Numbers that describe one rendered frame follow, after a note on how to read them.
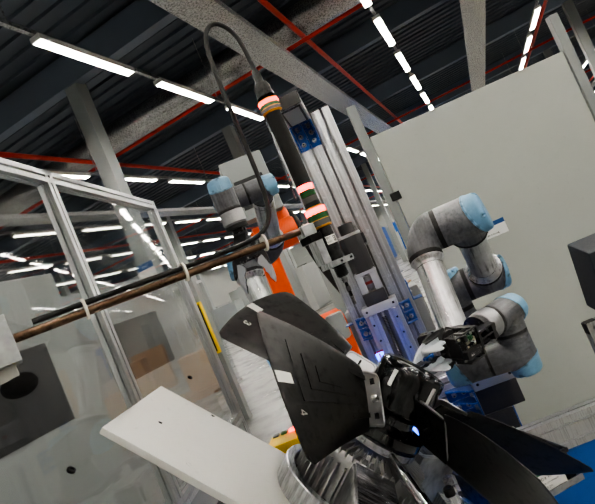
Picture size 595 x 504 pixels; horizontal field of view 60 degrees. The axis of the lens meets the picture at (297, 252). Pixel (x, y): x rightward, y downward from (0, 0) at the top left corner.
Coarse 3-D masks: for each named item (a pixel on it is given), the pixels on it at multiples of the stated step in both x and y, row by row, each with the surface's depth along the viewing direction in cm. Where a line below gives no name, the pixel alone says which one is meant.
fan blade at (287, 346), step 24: (264, 336) 71; (288, 336) 75; (312, 336) 80; (288, 360) 71; (312, 360) 75; (336, 360) 81; (288, 384) 68; (312, 384) 72; (336, 384) 77; (360, 384) 83; (288, 408) 65; (312, 408) 69; (336, 408) 74; (360, 408) 80; (312, 432) 66; (336, 432) 72; (360, 432) 79; (312, 456) 63
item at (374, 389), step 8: (368, 376) 87; (376, 376) 89; (368, 384) 86; (376, 384) 88; (368, 392) 85; (376, 392) 88; (368, 400) 85; (368, 408) 84; (376, 408) 86; (384, 416) 87; (376, 424) 84; (384, 424) 86
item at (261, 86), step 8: (256, 72) 105; (256, 80) 105; (264, 80) 105; (256, 88) 104; (264, 88) 104; (256, 96) 105; (264, 96) 107; (328, 232) 103; (328, 240) 102; (336, 240) 103; (328, 248) 102; (336, 248) 103; (336, 256) 102; (344, 264) 104; (336, 272) 103; (344, 272) 103
